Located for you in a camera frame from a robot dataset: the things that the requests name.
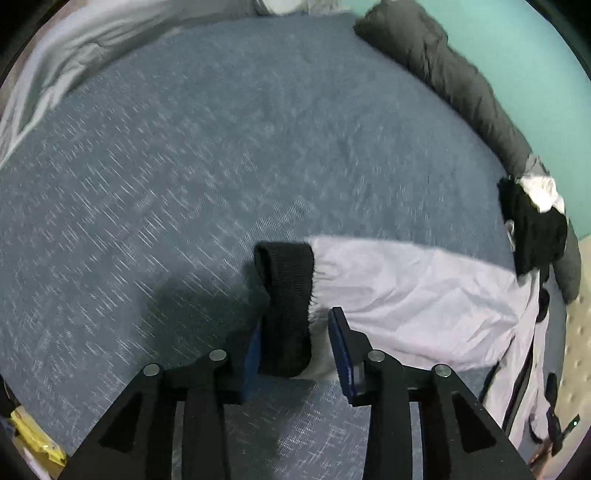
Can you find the light grey blanket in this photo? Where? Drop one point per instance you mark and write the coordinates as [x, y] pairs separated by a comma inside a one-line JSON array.
[[69, 50]]

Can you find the yellow packet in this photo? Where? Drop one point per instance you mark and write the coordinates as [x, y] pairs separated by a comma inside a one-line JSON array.
[[34, 434]]

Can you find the cream tufted headboard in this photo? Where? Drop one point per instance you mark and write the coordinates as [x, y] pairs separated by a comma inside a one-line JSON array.
[[577, 346]]

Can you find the white garment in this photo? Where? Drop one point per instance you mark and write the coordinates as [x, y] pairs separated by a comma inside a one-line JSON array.
[[545, 191]]

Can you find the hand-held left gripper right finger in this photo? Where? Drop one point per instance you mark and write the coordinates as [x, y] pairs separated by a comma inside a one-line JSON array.
[[344, 355]]

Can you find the light grey jacket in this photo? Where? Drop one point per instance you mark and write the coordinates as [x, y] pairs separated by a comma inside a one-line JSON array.
[[415, 295]]

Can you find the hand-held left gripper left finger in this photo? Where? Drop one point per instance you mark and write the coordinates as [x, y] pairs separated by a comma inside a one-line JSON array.
[[249, 369]]

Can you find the dark grey duvet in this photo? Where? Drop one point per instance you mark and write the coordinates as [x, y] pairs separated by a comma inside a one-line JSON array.
[[452, 74]]

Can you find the black garment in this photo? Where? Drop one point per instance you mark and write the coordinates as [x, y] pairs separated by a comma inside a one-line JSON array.
[[535, 235]]

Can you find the grey garment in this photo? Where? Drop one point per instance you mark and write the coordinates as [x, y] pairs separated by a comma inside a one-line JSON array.
[[535, 166]]

